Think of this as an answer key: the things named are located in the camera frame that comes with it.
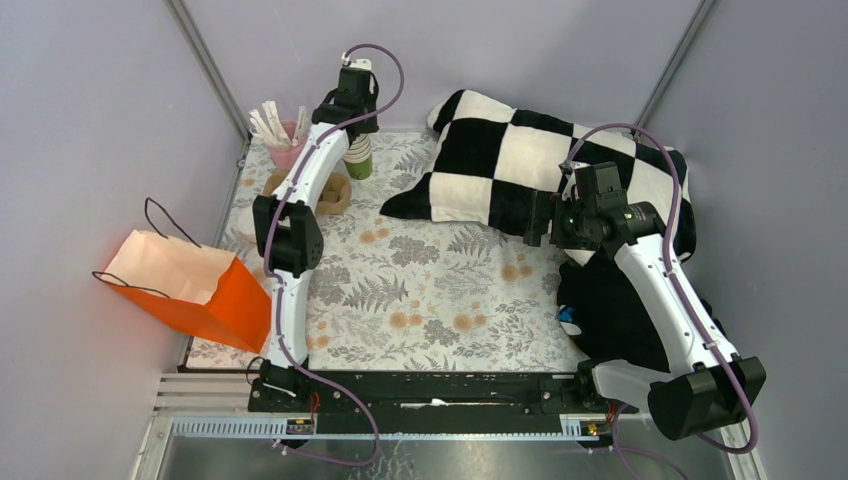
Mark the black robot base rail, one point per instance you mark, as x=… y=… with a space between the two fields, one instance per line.
x=429 y=403

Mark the black white checkered blanket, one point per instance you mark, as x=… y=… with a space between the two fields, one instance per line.
x=489 y=159

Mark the floral patterned table mat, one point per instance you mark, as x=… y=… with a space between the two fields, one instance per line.
x=394 y=294

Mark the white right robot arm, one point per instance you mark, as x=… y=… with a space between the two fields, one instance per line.
x=707 y=384

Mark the orange paper bag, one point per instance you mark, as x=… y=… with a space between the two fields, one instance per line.
x=195 y=289

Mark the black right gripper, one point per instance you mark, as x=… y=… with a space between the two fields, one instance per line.
x=543 y=206

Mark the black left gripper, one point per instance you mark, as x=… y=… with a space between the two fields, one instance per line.
x=370 y=99

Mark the brown cardboard cup carrier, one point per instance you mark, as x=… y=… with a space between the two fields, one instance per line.
x=334 y=199

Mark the black cloth bundle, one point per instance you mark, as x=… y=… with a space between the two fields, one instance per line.
x=600 y=310

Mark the pink straw holder cup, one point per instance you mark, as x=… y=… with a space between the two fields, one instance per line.
x=284 y=158

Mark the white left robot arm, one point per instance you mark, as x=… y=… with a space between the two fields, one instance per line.
x=291 y=245

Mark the stack of green paper cups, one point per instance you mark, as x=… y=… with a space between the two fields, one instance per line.
x=358 y=158

